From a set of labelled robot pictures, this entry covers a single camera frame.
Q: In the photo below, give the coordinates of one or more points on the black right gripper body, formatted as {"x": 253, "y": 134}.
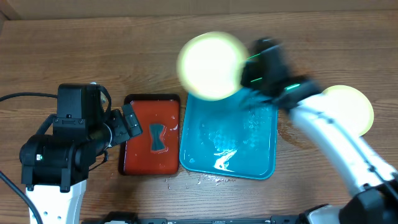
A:
{"x": 253, "y": 73}

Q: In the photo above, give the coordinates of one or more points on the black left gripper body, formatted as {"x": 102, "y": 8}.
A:
{"x": 119, "y": 132}

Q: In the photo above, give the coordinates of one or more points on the yellow plate back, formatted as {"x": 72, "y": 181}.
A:
{"x": 210, "y": 65}

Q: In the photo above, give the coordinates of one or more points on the yellow plate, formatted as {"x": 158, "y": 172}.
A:
{"x": 210, "y": 65}
{"x": 351, "y": 107}

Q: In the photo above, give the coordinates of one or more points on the yellow plate front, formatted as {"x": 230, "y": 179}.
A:
{"x": 351, "y": 107}

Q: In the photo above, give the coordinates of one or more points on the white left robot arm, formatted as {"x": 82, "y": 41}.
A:
{"x": 57, "y": 160}

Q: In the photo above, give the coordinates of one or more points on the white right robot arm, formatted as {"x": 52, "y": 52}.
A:
{"x": 370, "y": 180}

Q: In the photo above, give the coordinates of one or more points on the black tray with red water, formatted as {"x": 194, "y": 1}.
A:
{"x": 136, "y": 157}

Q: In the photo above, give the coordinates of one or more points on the blue plastic serving tray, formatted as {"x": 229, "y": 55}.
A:
{"x": 236, "y": 136}

